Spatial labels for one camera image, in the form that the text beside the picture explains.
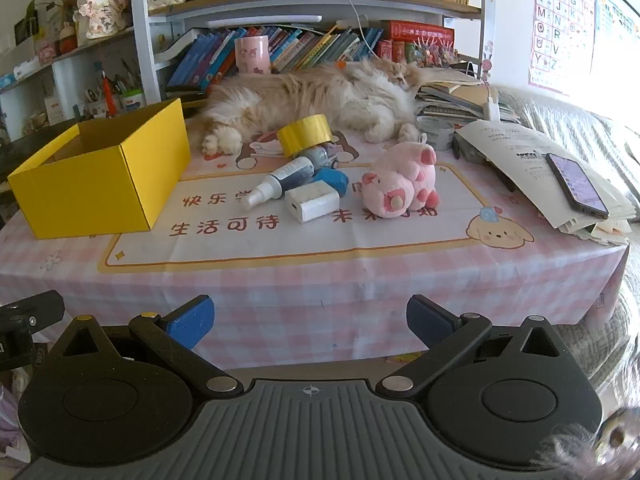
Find red glue bottle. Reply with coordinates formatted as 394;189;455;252
102;72;119;116

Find pen holder with pens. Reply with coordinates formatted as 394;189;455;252
117;72;146;111

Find yellow tape roll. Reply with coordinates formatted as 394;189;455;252
276;114;335;159

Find grey knitted blanket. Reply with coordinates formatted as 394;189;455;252
494;84;640;411

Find pink plush pig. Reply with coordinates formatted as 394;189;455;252
360;132;441;220

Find pale chart wall poster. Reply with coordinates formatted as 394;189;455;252
594;0;640;81

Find alphabet wall poster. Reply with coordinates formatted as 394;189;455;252
527;0;599;99

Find small grey bottle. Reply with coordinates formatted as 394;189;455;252
300;142;342;171

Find yellow cardboard box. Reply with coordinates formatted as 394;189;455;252
7;97;193;240

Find blue packet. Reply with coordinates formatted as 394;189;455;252
312;167;350;196

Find fluffy orange white cat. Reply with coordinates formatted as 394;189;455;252
200;56;427;156

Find row of slanted books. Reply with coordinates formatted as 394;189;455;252
166;24;386;92

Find desktop with pink checked tablecloth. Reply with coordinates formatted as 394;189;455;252
0;85;632;370

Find red box set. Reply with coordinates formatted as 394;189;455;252
377;19;456;66

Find white tall bookshelf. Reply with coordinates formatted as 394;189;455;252
127;0;489;106

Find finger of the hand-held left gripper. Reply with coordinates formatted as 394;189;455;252
0;290;66;335

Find floral rabbit figurine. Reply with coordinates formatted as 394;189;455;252
74;0;129;40

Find stack of white papers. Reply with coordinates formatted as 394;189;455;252
453;119;636;247

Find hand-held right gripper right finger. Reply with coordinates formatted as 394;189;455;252
375;293;582;397

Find white label spray bottle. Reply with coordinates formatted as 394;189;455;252
241;156;315;214

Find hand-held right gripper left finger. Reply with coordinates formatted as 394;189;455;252
40;295;245;395

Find white charger adapter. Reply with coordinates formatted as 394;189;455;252
283;180;341;225

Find pile of notebooks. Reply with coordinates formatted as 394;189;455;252
414;67;521;126

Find black smartphone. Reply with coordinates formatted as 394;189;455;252
544;152;611;220

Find white side shelf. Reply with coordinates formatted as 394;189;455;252
0;25;151;136

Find pink printed cup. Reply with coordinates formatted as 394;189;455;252
234;36;272;76

